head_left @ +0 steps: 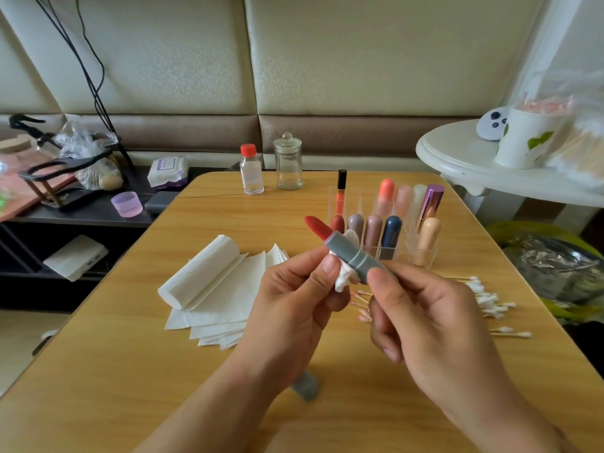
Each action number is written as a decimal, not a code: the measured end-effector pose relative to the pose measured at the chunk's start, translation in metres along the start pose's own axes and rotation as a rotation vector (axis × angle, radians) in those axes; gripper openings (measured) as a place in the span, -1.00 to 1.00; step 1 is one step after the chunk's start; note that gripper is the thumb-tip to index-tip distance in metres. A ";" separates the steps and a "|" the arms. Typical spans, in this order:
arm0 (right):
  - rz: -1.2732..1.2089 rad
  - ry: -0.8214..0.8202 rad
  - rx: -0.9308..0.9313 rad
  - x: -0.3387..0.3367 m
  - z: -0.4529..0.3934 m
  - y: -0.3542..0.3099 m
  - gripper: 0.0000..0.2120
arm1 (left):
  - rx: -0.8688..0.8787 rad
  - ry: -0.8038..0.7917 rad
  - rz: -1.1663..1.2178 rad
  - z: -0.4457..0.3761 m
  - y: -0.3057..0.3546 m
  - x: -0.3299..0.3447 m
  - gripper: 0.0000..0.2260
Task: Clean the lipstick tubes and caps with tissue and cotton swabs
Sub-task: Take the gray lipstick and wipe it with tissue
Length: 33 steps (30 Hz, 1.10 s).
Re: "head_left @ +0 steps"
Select yellow-green bin with bag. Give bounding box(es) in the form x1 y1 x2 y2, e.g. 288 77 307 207
486 220 604 322

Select black clip tool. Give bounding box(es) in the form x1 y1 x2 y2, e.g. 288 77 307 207
8 114 58 147

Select white power bank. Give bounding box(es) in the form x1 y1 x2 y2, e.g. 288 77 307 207
42 233 109 282

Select white mug green leaf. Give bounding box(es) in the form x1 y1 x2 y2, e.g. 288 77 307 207
495 97 572 170

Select white round side table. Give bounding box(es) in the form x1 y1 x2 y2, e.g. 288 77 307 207
416 120 604 208

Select white tissue sheet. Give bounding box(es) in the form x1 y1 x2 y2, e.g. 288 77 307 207
334 231 366 293

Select clear acrylic lipstick organizer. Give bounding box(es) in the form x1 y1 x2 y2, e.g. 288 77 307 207
335 169 445 270

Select pile of cotton swabs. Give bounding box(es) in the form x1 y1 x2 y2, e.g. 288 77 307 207
444 274 532 338

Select red lipstick navy tube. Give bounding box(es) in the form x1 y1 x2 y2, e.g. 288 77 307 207
380 216 403 260

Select red lipstick grey-blue tube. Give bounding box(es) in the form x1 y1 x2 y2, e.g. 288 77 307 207
304 216 384 284

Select beige padded backrest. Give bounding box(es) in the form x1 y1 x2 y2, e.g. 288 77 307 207
0 0 549 171

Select person's left hand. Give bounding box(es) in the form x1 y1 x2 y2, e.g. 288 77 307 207
231 245 355 394

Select grey-blue lipstick cap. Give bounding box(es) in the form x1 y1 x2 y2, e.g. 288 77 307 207
291 371 322 402

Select person's left forearm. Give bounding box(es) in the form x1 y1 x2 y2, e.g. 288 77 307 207
137 363 284 453

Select jar with wooden lid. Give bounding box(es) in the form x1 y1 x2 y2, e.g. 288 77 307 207
0 135 39 176

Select white panda figure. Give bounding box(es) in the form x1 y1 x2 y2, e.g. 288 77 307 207
476 106 511 142

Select crumpled clear plastic bag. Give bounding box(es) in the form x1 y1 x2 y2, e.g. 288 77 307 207
52 120 126 191

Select person's right hand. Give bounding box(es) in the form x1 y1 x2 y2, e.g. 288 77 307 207
366 259 568 453

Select small purple plastic cup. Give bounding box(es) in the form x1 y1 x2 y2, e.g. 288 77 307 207
110 191 145 219

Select black cables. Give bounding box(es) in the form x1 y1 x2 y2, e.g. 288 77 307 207
31 0 128 166

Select red lipstick dusty pink tube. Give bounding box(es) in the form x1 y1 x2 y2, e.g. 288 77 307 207
365 215 383 257

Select pink tray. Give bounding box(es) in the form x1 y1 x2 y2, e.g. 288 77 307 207
0 150 77 223

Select glass jar with lid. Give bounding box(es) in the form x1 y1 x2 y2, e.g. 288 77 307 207
274 133 304 191

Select stack of white tissues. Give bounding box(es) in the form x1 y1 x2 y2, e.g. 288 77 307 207
157 235 290 350

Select clear bottle red cap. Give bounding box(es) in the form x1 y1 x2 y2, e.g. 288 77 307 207
240 144 266 196

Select black low shelf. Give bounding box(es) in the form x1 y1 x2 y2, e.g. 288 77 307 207
0 163 237 312

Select wet wipes pack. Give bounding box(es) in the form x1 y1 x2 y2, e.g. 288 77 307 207
147 156 190 189

